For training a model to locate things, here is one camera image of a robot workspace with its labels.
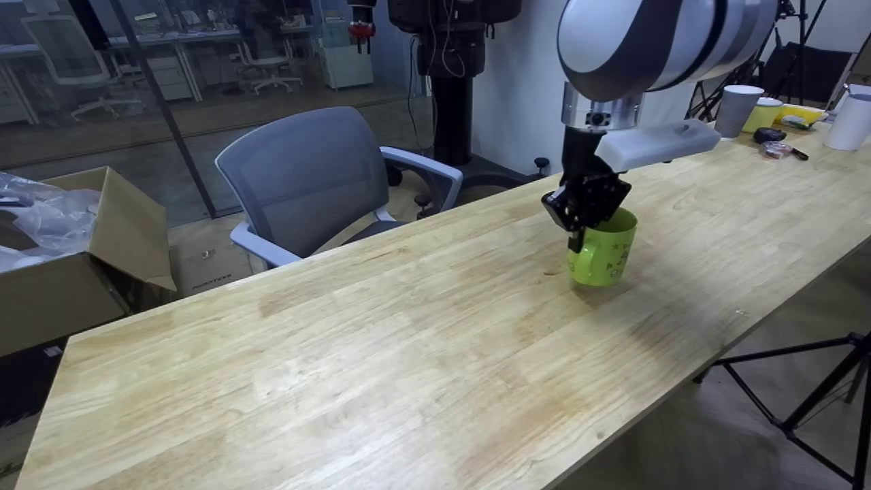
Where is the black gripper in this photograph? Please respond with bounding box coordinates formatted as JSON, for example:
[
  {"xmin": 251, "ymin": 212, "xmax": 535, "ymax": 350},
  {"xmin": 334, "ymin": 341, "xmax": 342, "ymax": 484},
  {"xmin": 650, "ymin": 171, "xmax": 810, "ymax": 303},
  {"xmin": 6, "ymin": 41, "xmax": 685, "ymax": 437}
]
[{"xmin": 542, "ymin": 129, "xmax": 632, "ymax": 252}]

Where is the green plastic mug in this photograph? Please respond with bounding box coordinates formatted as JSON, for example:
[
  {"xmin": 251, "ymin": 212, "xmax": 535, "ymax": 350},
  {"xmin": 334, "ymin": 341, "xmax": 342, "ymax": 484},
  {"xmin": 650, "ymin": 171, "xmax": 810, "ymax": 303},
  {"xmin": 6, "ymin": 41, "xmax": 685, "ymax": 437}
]
[{"xmin": 565, "ymin": 206, "xmax": 637, "ymax": 288}]

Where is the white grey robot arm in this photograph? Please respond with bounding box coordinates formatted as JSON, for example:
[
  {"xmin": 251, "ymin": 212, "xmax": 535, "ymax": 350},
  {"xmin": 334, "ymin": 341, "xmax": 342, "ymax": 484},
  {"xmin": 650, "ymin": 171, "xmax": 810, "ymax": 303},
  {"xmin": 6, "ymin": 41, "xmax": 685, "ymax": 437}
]
[{"xmin": 542, "ymin": 0, "xmax": 778, "ymax": 252}]

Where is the white paper cup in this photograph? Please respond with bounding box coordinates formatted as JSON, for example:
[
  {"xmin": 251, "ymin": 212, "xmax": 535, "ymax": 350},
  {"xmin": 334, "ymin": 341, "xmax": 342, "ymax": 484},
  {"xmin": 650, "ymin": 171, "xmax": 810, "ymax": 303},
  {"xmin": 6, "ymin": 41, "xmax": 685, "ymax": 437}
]
[{"xmin": 715, "ymin": 85, "xmax": 764, "ymax": 139}]

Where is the black tripod stand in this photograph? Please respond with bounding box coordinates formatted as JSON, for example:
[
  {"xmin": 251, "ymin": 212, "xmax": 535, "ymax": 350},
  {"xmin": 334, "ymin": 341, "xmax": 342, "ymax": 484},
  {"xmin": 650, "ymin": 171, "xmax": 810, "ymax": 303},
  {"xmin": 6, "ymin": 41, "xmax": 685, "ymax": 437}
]
[{"xmin": 693, "ymin": 333, "xmax": 871, "ymax": 490}]

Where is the yellow tape dispenser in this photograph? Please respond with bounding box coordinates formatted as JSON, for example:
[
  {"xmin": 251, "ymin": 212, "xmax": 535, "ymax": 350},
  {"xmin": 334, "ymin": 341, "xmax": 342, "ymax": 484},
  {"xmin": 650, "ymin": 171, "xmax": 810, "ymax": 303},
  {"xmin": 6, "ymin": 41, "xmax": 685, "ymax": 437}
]
[{"xmin": 744, "ymin": 99, "xmax": 825, "ymax": 134}]

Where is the grey mesh office chair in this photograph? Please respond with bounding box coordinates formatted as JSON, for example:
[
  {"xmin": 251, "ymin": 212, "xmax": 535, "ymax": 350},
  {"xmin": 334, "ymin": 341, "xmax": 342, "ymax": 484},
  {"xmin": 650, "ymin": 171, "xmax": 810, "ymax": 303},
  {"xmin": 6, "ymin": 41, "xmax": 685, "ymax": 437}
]
[{"xmin": 215, "ymin": 105, "xmax": 462, "ymax": 267}]

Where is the white cylindrical container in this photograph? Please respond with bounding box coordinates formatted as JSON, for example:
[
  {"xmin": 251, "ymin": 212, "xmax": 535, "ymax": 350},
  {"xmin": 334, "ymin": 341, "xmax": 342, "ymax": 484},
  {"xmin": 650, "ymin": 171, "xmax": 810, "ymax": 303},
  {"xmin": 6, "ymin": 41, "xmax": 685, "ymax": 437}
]
[{"xmin": 825, "ymin": 85, "xmax": 871, "ymax": 153}]

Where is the open cardboard box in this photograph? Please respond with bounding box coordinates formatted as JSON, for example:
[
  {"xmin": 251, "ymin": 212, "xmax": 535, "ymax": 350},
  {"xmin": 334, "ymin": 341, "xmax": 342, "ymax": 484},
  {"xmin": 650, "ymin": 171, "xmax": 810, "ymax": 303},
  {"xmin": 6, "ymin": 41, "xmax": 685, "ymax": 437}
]
[{"xmin": 0, "ymin": 165, "xmax": 176, "ymax": 353}]

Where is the clear plastic packing wrap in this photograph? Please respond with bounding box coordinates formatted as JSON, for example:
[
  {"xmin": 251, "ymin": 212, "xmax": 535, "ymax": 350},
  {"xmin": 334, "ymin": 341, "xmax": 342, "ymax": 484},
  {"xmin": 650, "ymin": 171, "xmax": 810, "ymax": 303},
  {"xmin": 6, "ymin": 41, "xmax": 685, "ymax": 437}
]
[{"xmin": 0, "ymin": 175, "xmax": 100, "ymax": 273}]

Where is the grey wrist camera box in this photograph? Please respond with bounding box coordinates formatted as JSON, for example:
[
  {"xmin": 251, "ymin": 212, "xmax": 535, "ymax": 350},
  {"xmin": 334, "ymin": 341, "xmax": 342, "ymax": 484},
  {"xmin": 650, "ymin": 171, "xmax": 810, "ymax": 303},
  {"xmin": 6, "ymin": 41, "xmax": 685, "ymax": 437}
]
[{"xmin": 597, "ymin": 120, "xmax": 720, "ymax": 175}]

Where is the black robot pedestal stand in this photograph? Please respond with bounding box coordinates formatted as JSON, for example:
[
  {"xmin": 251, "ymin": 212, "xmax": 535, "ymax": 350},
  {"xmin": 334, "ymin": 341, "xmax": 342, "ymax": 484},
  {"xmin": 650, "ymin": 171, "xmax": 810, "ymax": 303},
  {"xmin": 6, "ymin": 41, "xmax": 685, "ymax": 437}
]
[{"xmin": 386, "ymin": 0, "xmax": 550, "ymax": 188}]

